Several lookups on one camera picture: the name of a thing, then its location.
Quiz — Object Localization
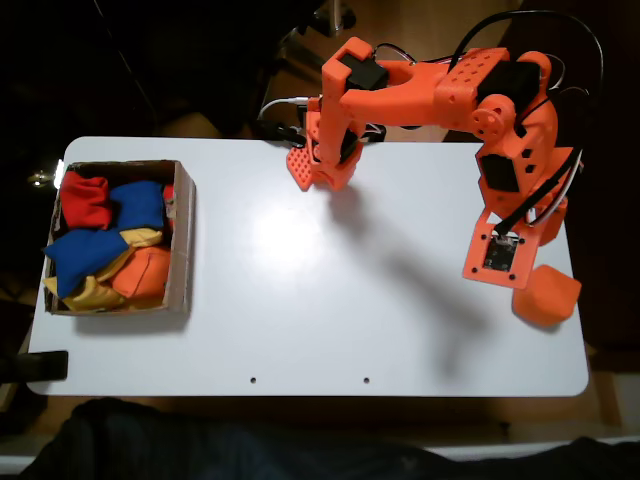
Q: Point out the pointed blue bean bag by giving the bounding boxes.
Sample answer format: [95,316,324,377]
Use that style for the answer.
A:
[43,228,132,297]

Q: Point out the yellow bean bag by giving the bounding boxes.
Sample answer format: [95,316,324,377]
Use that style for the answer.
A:
[42,274,166,313]
[94,227,166,284]

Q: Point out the square blue bean bag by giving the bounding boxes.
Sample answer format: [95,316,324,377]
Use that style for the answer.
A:
[107,180,167,232]

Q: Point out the black glossy clamp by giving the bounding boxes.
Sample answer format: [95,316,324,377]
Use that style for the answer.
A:
[257,119,307,150]

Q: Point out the white cable with plug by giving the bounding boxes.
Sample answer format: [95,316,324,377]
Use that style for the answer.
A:
[257,95,311,121]

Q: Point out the metal chair base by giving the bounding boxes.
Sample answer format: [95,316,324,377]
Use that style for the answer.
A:
[272,0,359,76]

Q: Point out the black flat table clamp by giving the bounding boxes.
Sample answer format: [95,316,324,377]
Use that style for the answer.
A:
[0,349,69,384]

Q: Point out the cardboard box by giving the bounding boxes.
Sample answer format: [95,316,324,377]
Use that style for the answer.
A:
[42,158,197,317]

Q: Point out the orange camera mount with camera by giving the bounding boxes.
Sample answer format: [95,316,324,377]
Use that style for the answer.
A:
[462,207,544,291]

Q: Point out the orange bean bag black stitching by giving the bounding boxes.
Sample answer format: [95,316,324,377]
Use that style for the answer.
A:
[110,244,172,301]

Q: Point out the large red bean bag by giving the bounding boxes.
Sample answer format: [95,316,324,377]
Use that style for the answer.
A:
[59,170,114,231]

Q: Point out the person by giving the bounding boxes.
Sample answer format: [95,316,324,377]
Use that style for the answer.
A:
[19,397,640,480]

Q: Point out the large orange bean bag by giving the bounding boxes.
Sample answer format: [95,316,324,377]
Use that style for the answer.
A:
[512,264,583,329]

